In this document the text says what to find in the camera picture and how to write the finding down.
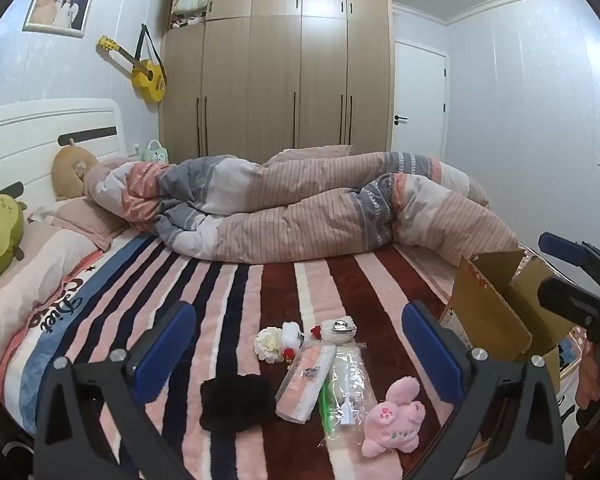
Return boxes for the printed pink and blue quilt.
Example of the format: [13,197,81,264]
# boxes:
[0,225,153,413]

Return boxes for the white door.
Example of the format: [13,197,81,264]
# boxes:
[391,40,450,157]

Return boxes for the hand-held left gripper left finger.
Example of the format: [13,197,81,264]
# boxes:
[32,301,197,480]

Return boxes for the clear plastic bag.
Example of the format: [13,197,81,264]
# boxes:
[317,342,368,446]

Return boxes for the white plush with metal clip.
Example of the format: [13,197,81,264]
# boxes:
[311,315,357,346]

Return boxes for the person's right hand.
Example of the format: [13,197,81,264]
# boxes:
[575,341,600,412]

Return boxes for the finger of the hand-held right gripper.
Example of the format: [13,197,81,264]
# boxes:
[538,232,600,293]
[537,275,600,333]

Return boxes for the folded clothes in wardrobe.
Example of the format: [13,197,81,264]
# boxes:
[171,0,210,30]

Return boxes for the black fluffy hat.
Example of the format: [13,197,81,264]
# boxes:
[200,374,277,435]

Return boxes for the yellow ukulele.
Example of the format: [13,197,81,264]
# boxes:
[98,24,168,102]

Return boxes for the striped pink grey duvet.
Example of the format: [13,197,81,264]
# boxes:
[83,150,521,266]

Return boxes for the brown plush cushion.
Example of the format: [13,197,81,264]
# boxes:
[51,144,100,200]

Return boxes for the wooden wardrobe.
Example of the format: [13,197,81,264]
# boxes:
[159,0,396,163]

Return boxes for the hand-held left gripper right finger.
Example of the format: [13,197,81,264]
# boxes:
[401,301,566,480]

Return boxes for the white fabric flower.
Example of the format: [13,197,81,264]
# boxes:
[254,326,283,363]

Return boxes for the brown cardboard box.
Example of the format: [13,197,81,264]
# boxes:
[439,248,577,395]

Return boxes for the pink bunny plush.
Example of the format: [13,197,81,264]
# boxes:
[361,376,427,458]

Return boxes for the white bed headboard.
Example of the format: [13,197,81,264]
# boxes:
[0,98,129,206]

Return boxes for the pink towel packet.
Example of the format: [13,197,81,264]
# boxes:
[275,341,337,422]

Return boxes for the mint green small bag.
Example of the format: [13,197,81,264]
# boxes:
[141,140,170,163]

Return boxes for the pink pillow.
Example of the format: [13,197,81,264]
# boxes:
[27,195,131,253]

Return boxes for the framed wall photo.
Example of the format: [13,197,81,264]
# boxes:
[22,0,95,37]

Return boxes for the white and red plush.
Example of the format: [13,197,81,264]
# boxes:
[280,321,302,362]

